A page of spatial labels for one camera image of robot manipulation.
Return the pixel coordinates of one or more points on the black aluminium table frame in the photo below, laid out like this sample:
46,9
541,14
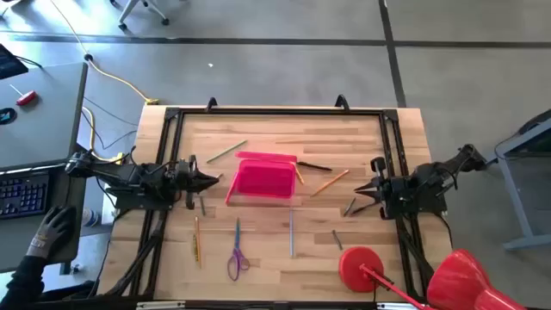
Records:
280,111

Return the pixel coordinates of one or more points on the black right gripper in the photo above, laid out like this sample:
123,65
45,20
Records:
389,194

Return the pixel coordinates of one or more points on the grey-blue pencil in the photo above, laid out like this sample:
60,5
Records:
291,232

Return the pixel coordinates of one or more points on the camouflage pattern pencil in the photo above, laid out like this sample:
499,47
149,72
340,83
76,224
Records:
194,249

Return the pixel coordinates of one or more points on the pink plastic supply box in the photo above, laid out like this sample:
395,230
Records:
264,178

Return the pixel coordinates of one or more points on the white office chair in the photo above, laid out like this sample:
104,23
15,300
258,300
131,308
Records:
129,10

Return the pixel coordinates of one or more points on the dark computer screen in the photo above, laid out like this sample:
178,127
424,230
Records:
10,64

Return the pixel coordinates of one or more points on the person's hand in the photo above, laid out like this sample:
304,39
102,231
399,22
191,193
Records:
53,230

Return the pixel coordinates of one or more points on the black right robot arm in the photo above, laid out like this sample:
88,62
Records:
430,176

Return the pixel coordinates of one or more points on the orange pencil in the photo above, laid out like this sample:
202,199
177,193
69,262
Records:
198,241
329,183

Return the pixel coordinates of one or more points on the green marker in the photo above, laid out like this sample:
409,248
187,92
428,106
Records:
202,206

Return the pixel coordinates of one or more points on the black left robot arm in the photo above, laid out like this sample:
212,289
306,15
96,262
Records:
129,176

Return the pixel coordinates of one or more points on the teal marker tip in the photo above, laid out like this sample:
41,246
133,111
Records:
349,207

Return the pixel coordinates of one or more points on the red desk lamp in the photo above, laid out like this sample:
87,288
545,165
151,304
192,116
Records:
360,269

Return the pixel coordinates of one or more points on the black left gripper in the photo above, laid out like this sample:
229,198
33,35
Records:
189,181

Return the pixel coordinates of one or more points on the blue-grey metal table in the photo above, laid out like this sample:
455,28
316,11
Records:
514,198

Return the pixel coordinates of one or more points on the green pencil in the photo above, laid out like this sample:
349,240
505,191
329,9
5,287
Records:
227,151

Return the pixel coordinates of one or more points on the black pen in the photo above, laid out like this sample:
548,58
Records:
314,166

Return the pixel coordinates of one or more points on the black floor plug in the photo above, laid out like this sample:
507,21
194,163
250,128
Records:
88,57

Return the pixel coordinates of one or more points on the round black sticker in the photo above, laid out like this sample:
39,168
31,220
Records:
7,116

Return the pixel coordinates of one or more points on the black backlit keyboard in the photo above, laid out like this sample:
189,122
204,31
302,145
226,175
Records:
23,194

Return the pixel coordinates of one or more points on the grey desk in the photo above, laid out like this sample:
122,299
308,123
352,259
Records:
43,129

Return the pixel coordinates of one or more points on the person's forearm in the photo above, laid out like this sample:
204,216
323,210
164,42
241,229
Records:
21,284

